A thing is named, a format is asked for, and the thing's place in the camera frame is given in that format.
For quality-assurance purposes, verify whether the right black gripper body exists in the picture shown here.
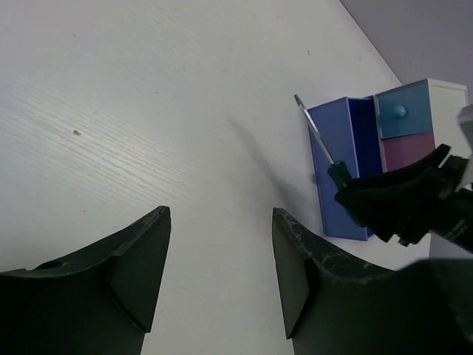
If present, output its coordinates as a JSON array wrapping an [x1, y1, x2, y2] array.
[[398, 155, 472, 253]]

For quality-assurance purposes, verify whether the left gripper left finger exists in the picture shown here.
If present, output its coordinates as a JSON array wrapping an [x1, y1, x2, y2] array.
[[1, 206, 171, 354]]

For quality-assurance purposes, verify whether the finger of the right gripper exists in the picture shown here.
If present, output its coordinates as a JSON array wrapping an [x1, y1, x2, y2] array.
[[335, 144, 451, 243]]

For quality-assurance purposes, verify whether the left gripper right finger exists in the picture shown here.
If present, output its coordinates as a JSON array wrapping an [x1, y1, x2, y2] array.
[[272, 208, 472, 354]]

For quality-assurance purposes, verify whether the pink drawer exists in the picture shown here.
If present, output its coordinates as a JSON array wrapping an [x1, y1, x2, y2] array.
[[381, 132, 435, 172]]

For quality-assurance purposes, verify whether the large green handled screwdriver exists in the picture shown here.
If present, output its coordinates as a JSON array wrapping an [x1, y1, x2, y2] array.
[[293, 94, 352, 189]]

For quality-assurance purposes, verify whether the white drawer cabinet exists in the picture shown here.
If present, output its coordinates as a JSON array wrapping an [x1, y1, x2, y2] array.
[[372, 78, 469, 260]]

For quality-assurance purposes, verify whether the dark blue drawer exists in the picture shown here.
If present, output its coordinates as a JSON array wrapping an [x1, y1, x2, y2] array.
[[308, 97, 383, 241]]

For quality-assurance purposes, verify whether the light blue drawer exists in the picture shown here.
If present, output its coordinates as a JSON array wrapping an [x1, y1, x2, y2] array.
[[374, 80, 432, 139]]

